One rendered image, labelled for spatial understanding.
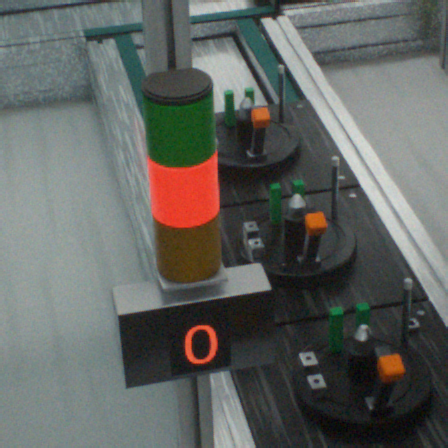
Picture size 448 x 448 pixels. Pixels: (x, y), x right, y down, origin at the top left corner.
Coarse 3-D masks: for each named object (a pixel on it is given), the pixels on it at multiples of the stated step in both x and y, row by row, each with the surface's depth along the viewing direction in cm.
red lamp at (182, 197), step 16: (208, 160) 85; (160, 176) 84; (176, 176) 84; (192, 176) 84; (208, 176) 85; (160, 192) 85; (176, 192) 85; (192, 192) 85; (208, 192) 86; (160, 208) 86; (176, 208) 85; (192, 208) 86; (208, 208) 86; (176, 224) 86; (192, 224) 86
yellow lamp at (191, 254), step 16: (160, 224) 87; (208, 224) 87; (160, 240) 88; (176, 240) 87; (192, 240) 87; (208, 240) 88; (160, 256) 89; (176, 256) 88; (192, 256) 88; (208, 256) 89; (160, 272) 90; (176, 272) 89; (192, 272) 89; (208, 272) 89
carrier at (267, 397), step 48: (288, 336) 129; (336, 336) 122; (384, 336) 125; (432, 336) 128; (240, 384) 123; (288, 384) 123; (336, 384) 120; (432, 384) 119; (288, 432) 117; (336, 432) 117; (384, 432) 116; (432, 432) 116
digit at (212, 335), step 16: (176, 320) 91; (192, 320) 91; (208, 320) 91; (224, 320) 92; (176, 336) 92; (192, 336) 92; (208, 336) 92; (224, 336) 93; (176, 352) 92; (192, 352) 93; (208, 352) 93; (224, 352) 93; (176, 368) 93; (192, 368) 94; (208, 368) 94
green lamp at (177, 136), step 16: (144, 96) 82; (208, 96) 82; (144, 112) 83; (160, 112) 81; (176, 112) 81; (192, 112) 81; (208, 112) 82; (144, 128) 84; (160, 128) 82; (176, 128) 82; (192, 128) 82; (208, 128) 83; (160, 144) 83; (176, 144) 82; (192, 144) 83; (208, 144) 84; (160, 160) 84; (176, 160) 83; (192, 160) 83
